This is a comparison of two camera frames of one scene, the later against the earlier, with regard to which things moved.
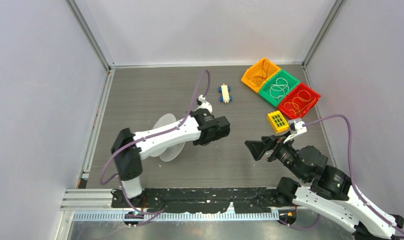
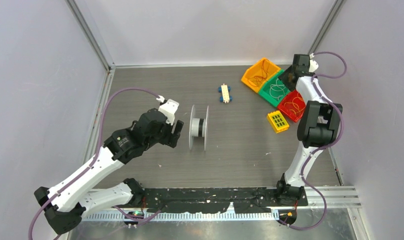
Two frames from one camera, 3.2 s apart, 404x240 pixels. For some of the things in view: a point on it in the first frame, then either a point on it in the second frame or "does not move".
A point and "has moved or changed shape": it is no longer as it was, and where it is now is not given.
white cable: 279,88 does not move
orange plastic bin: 257,74 does not move
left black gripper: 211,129 -> 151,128
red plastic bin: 299,101 does not move
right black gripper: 257,148 -> 283,77
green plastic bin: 278,86 does not move
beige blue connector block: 225,97 does not move
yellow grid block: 277,121 does not move
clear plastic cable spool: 171,153 has moved or changed shape
